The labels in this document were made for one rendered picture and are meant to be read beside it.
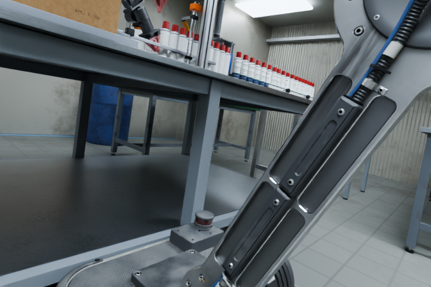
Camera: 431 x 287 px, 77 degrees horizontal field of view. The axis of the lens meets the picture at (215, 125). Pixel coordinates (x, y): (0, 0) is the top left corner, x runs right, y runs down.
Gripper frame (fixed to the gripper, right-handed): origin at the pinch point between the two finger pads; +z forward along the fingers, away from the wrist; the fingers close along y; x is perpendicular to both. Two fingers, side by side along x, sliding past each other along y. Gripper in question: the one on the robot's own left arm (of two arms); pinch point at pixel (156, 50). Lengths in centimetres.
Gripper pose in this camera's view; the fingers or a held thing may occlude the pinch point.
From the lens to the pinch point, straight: 138.9
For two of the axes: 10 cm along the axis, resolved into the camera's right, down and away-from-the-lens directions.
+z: 3.0, 8.1, 5.1
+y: -7.2, -1.6, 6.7
